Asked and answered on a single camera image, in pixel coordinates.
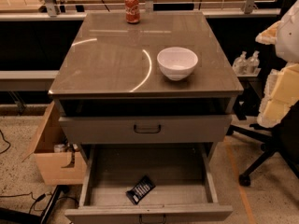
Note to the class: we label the right clear sanitizer bottle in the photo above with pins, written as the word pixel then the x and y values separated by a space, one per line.
pixel 253 62

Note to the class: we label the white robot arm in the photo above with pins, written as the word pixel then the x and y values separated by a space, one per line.
pixel 281 90

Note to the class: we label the white ceramic bowl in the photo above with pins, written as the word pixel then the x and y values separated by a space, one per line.
pixel 177 63

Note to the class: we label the white jar in box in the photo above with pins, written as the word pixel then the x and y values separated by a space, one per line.
pixel 59 148

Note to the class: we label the red coca-cola can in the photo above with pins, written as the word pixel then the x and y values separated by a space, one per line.
pixel 132 11

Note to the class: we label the black office chair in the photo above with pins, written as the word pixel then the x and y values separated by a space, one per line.
pixel 284 139

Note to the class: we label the grey metal drawer cabinet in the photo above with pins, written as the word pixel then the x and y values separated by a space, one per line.
pixel 112 71

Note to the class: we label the open grey middle drawer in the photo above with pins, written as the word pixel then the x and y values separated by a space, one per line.
pixel 184 188

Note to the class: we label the closed grey top drawer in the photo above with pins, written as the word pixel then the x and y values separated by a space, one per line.
pixel 145 130

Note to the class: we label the brown cardboard box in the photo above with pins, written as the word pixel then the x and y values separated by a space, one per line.
pixel 56 168

